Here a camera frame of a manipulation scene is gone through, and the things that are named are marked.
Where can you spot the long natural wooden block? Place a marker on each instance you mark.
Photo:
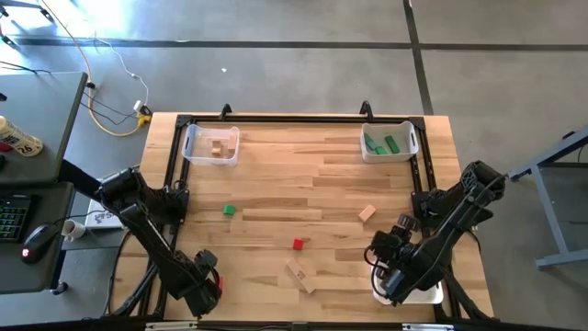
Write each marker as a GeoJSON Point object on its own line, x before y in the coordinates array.
{"type": "Point", "coordinates": [301, 275]}

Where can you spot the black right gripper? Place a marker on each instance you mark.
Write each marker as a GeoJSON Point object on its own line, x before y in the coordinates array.
{"type": "Point", "coordinates": [413, 259]}

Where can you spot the black table frame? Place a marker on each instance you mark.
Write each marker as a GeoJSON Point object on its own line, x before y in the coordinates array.
{"type": "Point", "coordinates": [298, 118]}

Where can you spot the grey desk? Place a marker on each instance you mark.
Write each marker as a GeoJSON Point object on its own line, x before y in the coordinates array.
{"type": "Point", "coordinates": [37, 276]}
{"type": "Point", "coordinates": [41, 119]}

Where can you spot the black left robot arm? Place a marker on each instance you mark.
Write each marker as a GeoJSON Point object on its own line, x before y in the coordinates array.
{"type": "Point", "coordinates": [151, 230]}

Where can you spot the red cube block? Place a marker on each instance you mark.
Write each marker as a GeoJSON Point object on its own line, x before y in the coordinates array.
{"type": "Point", "coordinates": [298, 244]}

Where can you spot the small red block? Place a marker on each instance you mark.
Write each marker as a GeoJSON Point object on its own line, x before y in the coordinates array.
{"type": "Point", "coordinates": [220, 283]}

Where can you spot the cream labelled bottle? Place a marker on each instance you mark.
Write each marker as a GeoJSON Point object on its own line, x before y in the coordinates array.
{"type": "Point", "coordinates": [20, 140]}

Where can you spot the white power adapter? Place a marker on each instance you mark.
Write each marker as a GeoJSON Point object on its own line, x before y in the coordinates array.
{"type": "Point", "coordinates": [138, 106]}

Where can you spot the clear plastic bin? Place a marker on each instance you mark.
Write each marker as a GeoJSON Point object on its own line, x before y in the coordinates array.
{"type": "Point", "coordinates": [190, 158]}

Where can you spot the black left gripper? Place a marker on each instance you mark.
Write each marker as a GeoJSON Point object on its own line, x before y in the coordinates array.
{"type": "Point", "coordinates": [197, 287]}

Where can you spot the black computer mouse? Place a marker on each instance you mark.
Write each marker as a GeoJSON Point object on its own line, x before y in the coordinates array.
{"type": "Point", "coordinates": [39, 241]}

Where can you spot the green wedge block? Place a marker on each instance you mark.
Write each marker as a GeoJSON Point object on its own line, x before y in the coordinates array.
{"type": "Point", "coordinates": [381, 150]}

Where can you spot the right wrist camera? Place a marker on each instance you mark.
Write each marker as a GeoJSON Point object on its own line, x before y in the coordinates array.
{"type": "Point", "coordinates": [392, 282]}

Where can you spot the black crossbar with silver plates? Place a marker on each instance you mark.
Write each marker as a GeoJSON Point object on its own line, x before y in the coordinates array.
{"type": "Point", "coordinates": [294, 327]}

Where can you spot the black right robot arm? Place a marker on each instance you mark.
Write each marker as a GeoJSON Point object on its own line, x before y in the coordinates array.
{"type": "Point", "coordinates": [464, 211]}

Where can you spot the white plastic bin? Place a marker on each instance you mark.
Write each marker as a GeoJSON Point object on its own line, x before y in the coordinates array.
{"type": "Point", "coordinates": [411, 154]}

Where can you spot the grey metal table frame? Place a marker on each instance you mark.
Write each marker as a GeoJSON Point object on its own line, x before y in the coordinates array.
{"type": "Point", "coordinates": [546, 207]}

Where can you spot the small natural wooden block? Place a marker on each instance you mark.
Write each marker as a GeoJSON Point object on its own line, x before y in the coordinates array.
{"type": "Point", "coordinates": [367, 213]}
{"type": "Point", "coordinates": [216, 144]}
{"type": "Point", "coordinates": [215, 152]}

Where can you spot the black stand legs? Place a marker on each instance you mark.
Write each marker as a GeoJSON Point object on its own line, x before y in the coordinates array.
{"type": "Point", "coordinates": [9, 7]}

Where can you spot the white printed sheet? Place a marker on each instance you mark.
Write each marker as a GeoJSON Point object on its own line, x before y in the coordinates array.
{"type": "Point", "coordinates": [103, 220]}

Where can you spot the white tray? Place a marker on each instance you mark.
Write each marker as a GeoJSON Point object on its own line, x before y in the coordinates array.
{"type": "Point", "coordinates": [427, 296]}

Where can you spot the green half-cylinder block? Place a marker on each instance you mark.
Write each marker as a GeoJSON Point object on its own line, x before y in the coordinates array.
{"type": "Point", "coordinates": [229, 210]}

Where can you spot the natural rectangular wooden block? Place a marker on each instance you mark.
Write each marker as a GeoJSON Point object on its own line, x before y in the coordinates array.
{"type": "Point", "coordinates": [231, 142]}

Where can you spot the white cup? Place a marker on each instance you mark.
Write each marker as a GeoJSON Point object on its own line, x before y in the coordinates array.
{"type": "Point", "coordinates": [73, 230]}

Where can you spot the black backlit keyboard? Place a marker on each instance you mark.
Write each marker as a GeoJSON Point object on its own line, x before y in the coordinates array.
{"type": "Point", "coordinates": [13, 218]}

